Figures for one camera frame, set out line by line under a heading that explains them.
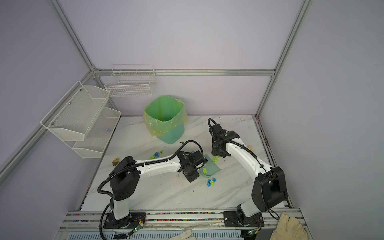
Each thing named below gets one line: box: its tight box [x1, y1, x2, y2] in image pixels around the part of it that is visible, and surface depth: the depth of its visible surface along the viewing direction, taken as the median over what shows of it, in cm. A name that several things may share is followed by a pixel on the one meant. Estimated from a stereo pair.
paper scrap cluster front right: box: [207, 177, 217, 187], surface depth 88 cm
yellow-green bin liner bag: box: [143, 95, 188, 137], surface depth 90 cm
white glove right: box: [269, 211, 308, 240], surface depth 72 cm
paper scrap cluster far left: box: [150, 150, 163, 160], surface depth 100 cm
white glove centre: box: [168, 229, 197, 240], surface depth 71 cm
